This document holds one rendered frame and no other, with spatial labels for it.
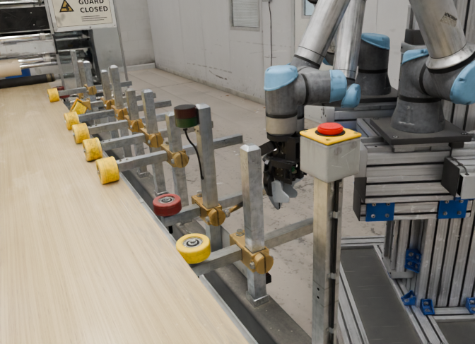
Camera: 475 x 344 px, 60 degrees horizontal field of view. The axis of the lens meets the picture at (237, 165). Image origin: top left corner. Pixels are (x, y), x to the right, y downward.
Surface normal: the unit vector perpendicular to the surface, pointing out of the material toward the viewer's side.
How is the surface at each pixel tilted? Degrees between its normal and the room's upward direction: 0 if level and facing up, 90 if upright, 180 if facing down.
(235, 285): 0
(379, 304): 0
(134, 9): 90
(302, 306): 0
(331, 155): 90
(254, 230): 90
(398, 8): 90
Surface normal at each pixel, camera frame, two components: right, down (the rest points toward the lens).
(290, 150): -0.65, 0.32
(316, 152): -0.87, 0.23
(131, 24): 0.48, 0.30
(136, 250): -0.06, -0.93
